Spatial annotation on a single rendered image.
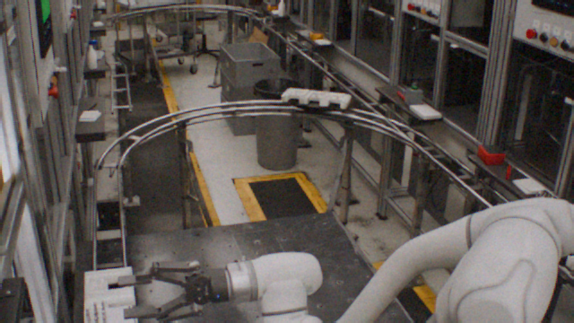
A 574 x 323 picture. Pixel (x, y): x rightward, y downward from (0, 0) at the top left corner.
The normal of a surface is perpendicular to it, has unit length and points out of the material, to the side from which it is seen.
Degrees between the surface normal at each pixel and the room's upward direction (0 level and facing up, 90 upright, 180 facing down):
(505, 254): 10
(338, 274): 0
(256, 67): 91
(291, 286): 58
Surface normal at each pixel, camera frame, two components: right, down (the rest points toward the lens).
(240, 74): 0.31, 0.42
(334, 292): 0.03, -0.91
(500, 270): -0.18, -0.75
